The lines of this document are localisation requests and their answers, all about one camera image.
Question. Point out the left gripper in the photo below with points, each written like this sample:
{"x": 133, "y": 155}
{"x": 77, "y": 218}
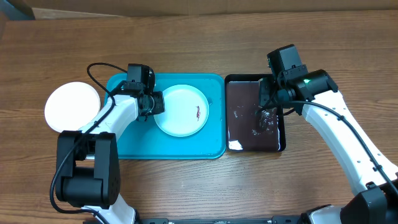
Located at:
{"x": 160, "y": 107}

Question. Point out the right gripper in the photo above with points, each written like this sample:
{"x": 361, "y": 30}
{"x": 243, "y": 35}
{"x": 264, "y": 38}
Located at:
{"x": 268, "y": 101}

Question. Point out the light blue plate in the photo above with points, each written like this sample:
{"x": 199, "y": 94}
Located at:
{"x": 186, "y": 111}

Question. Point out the pink white plate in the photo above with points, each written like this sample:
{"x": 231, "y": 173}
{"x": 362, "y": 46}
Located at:
{"x": 71, "y": 106}

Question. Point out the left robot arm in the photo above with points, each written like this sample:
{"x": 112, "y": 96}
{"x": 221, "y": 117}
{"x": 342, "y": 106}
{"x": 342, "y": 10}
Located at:
{"x": 87, "y": 177}

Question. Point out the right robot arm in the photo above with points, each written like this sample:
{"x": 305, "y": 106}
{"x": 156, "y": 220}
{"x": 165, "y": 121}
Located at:
{"x": 371, "y": 175}

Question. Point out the teal plastic tray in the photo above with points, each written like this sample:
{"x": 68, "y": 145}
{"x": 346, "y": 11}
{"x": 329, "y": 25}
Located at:
{"x": 145, "y": 140}

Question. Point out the black water tray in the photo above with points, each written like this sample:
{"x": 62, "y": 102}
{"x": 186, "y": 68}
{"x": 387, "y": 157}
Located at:
{"x": 247, "y": 129}

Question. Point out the cardboard backdrop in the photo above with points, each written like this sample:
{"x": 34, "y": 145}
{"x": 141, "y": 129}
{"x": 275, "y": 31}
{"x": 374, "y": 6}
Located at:
{"x": 204, "y": 7}

